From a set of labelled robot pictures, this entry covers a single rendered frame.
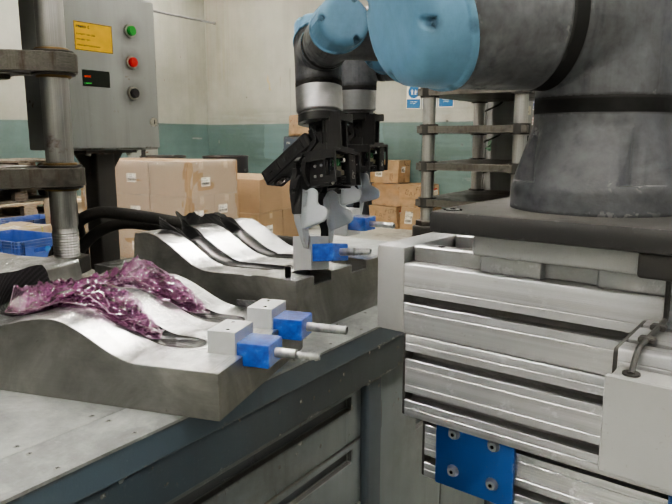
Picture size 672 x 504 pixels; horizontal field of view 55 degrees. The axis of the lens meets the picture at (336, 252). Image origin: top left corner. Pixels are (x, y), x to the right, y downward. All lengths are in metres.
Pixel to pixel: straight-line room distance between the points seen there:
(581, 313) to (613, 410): 0.14
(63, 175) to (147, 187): 3.61
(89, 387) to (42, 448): 0.11
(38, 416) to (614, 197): 0.63
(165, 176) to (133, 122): 3.17
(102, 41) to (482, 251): 1.38
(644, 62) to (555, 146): 0.09
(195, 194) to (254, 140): 4.81
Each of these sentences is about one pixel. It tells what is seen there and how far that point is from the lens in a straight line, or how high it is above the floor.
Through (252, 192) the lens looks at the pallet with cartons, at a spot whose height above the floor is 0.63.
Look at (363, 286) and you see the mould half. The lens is 1.13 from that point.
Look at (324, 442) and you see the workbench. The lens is 1.11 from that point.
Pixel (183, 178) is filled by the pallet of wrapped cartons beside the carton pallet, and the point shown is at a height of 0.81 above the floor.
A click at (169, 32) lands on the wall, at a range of 9.95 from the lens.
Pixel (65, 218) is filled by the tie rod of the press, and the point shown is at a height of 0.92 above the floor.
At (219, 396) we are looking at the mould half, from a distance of 0.72.
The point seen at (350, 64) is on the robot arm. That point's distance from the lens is 1.28.
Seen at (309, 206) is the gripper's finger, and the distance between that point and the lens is 0.99.
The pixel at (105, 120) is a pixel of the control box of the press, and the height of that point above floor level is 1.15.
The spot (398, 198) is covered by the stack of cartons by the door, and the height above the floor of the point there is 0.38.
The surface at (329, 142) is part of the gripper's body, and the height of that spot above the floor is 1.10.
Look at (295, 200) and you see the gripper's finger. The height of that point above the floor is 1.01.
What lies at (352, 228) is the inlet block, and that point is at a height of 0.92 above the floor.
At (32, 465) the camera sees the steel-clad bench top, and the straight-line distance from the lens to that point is 0.69.
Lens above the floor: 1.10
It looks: 10 degrees down
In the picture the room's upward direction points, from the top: straight up
